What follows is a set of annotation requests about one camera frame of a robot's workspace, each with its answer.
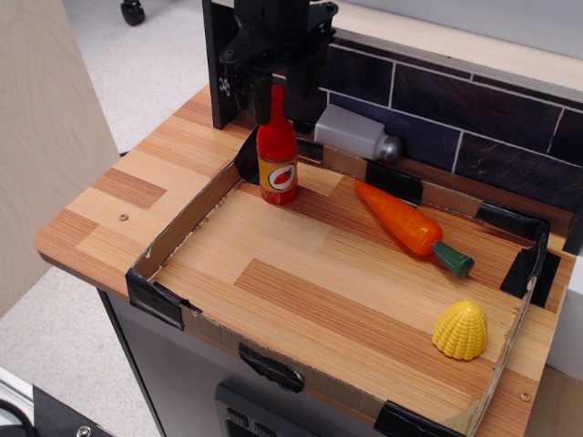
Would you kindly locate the grey cabinet control panel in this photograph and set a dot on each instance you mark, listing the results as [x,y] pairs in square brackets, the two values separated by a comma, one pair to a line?
[240,416]

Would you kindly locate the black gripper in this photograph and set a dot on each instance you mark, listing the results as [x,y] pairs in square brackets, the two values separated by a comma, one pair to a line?
[276,36]

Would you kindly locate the red hot sauce bottle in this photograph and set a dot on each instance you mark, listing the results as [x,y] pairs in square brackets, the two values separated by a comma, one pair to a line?
[277,154]

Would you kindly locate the dark brick backsplash panel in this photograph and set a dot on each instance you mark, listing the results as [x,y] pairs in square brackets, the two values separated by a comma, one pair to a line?
[481,111]

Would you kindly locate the black metal base plate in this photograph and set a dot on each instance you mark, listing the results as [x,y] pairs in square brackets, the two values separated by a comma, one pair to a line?
[54,418]

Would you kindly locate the white salt shaker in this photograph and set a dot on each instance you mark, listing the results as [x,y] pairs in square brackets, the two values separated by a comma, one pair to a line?
[352,133]

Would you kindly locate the light plywood board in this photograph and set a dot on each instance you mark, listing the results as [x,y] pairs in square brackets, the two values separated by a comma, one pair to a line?
[55,140]

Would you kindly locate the orange toy carrot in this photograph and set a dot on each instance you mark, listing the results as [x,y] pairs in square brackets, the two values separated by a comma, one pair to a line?
[419,233]

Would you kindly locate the yellow toy corn piece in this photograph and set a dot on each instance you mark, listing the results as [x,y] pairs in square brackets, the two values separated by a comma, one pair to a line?
[461,331]

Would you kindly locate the black chair caster wheel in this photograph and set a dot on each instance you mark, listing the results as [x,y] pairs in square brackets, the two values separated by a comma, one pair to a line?
[132,12]

